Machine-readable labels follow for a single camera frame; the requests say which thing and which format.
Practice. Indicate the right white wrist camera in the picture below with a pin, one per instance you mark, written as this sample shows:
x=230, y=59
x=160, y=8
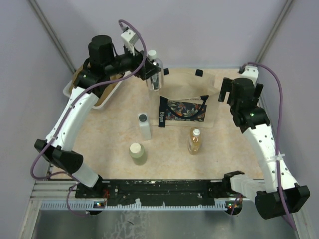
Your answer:
x=249, y=72

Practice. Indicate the beige canvas bag floral pocket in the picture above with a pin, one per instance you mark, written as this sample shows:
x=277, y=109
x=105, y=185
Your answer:
x=187, y=98

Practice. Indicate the white bottle black cap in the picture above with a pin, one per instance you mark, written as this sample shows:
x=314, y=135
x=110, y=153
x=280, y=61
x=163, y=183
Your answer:
x=144, y=126

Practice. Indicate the amber liquid bottle white cap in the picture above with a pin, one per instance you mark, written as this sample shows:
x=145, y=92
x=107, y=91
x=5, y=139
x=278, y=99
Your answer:
x=194, y=141

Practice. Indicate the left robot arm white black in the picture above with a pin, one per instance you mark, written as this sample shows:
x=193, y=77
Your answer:
x=57, y=147

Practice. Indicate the clear bottle white cap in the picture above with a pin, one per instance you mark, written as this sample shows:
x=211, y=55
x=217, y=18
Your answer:
x=156, y=80

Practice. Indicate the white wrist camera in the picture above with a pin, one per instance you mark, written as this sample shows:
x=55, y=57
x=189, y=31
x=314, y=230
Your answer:
x=129, y=39
x=249, y=72

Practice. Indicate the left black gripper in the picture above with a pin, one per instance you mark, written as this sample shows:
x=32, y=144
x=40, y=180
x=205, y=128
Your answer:
x=150, y=69

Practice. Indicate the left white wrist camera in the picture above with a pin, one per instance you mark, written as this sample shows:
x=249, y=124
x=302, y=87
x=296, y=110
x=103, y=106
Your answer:
x=129, y=39

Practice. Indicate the green bottle white cap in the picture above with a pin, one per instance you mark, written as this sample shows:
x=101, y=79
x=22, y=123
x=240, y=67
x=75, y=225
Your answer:
x=138, y=154

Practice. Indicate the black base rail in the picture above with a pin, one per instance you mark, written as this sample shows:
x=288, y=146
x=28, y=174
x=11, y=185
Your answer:
x=129, y=194

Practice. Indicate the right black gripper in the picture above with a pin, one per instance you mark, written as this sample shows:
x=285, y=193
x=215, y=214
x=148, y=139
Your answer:
x=227, y=86

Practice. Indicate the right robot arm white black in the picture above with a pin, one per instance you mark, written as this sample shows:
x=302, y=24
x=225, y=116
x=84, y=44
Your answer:
x=280, y=193

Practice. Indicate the brown cloth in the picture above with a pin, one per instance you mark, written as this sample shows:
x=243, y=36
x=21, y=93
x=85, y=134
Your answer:
x=76, y=73

